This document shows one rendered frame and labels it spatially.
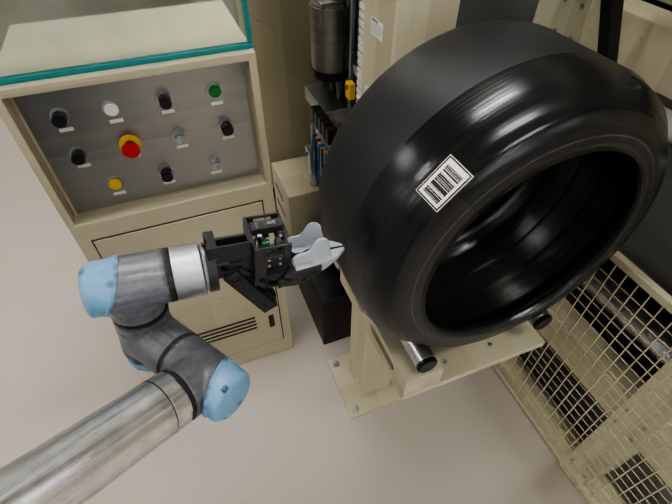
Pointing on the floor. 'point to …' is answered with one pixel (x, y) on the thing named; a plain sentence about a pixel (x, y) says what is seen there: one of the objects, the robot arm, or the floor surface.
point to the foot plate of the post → (358, 405)
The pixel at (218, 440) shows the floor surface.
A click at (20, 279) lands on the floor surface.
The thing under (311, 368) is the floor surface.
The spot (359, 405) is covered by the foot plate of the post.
